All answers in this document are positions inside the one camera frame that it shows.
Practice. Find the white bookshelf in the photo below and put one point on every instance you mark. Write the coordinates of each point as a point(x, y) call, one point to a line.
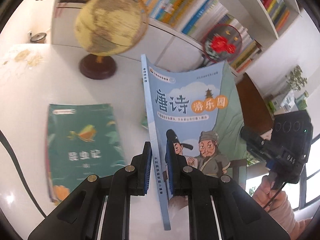
point(225, 17)

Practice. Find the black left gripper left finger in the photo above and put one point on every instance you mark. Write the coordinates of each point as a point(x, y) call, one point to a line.
point(99, 208)

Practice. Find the light blue Tang poetry book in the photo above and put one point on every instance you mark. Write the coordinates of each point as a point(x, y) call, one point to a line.
point(199, 112)

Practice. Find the row of colourful books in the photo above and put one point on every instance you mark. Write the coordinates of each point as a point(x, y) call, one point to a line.
point(200, 12)

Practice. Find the round embroidered fan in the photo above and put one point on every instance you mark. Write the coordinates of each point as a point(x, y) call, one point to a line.
point(221, 43)

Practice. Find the right hand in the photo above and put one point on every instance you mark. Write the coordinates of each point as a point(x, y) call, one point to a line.
point(268, 198)

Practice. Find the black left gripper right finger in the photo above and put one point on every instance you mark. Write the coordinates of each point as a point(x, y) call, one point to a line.
point(218, 207)

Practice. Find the yellow globe on stand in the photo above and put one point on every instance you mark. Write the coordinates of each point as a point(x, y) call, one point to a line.
point(105, 28)

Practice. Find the small metal jar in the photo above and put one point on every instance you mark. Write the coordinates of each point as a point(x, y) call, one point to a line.
point(38, 38)

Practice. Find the forearm in pink sleeve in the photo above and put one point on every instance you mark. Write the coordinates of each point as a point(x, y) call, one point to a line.
point(282, 212)

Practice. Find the brown wooden chair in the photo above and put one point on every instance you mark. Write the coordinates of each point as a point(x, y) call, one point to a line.
point(255, 112)

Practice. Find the teal insect book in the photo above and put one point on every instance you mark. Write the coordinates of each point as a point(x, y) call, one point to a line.
point(81, 140)

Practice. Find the green potted plant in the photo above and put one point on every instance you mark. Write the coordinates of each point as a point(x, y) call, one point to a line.
point(296, 80)

